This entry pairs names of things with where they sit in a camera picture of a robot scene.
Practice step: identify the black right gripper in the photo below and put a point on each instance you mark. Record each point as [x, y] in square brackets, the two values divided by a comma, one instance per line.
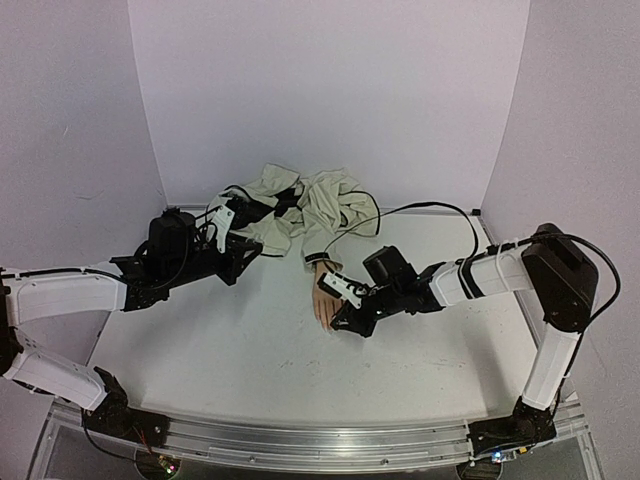
[361, 308]

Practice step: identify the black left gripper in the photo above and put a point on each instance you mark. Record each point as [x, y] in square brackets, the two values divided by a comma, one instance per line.
[236, 266]

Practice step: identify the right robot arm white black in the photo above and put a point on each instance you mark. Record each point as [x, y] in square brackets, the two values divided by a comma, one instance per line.
[550, 268]

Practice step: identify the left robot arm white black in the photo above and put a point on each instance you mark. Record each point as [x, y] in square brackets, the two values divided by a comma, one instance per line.
[180, 249]

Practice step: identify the mannequin hand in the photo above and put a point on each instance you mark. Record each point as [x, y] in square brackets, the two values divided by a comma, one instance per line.
[324, 305]

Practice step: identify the beige jacket with black lining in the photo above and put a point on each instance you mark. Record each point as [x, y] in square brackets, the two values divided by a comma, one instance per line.
[282, 205]

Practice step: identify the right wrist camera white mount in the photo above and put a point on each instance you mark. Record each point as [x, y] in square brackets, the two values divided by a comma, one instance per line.
[343, 288]

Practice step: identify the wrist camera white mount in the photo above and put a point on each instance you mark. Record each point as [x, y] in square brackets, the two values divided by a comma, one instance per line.
[218, 224]
[343, 288]

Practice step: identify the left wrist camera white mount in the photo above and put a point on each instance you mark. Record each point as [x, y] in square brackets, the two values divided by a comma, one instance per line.
[218, 224]

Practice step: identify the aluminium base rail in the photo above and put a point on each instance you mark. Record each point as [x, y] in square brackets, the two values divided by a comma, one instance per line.
[72, 445]

